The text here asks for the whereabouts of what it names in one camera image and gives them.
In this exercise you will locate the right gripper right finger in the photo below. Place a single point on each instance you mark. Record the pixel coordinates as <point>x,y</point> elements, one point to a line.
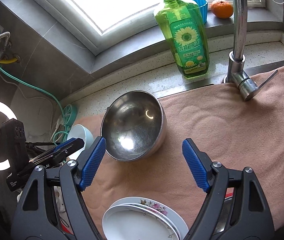
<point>235,206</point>

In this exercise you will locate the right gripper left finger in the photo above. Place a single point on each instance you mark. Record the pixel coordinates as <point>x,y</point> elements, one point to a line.
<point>36,215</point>

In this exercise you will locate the red-rimmed steel bowl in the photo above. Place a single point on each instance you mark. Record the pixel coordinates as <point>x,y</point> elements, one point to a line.
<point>225,211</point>

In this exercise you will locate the light blue ceramic bowl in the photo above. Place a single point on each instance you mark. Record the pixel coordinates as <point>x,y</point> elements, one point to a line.
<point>79,131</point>

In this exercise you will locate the medium pink-flower white plate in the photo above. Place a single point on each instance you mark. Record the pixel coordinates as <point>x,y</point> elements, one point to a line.
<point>160,207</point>

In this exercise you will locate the small white plate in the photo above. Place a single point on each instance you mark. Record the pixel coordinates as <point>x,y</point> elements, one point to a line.
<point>127,221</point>

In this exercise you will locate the large stainless steel bowl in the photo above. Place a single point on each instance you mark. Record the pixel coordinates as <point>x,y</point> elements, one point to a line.
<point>134,126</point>

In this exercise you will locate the chrome kitchen faucet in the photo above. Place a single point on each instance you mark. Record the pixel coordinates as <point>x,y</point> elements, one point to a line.
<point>236,74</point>

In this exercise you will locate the left gloved hand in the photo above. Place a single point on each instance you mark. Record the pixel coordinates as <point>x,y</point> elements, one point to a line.
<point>59,199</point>

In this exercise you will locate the pink towel mat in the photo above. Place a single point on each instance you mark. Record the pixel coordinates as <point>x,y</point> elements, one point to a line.
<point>230,130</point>

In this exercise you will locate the green dish soap bottle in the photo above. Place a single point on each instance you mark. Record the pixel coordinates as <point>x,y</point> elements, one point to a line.
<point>182,26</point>

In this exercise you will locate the orange tangerine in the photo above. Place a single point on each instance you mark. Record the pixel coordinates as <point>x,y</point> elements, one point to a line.
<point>222,9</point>

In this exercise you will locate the blue plastic cup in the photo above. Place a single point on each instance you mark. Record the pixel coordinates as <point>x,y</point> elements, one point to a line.
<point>203,7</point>

